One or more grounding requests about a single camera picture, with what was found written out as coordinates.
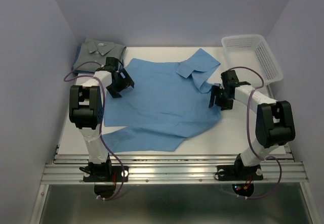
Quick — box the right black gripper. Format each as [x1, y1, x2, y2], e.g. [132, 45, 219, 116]
[209, 85, 233, 110]

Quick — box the light blue long sleeve shirt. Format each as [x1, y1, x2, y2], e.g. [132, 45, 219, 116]
[103, 49, 221, 153]

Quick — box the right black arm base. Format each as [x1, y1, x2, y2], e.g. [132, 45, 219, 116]
[214, 165, 264, 182]

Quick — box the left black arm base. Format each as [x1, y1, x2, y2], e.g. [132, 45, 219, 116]
[79, 165, 129, 183]

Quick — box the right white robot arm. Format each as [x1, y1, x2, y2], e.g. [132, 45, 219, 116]
[209, 69, 296, 178]

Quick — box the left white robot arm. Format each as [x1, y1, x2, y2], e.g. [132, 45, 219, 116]
[69, 57, 135, 181]

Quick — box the folded grey shirt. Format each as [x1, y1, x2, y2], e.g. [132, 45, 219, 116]
[74, 38, 127, 74]

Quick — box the white plastic basket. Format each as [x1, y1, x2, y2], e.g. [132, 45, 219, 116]
[221, 34, 284, 85]

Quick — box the aluminium rail frame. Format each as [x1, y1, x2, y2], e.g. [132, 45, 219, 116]
[30, 84, 319, 224]

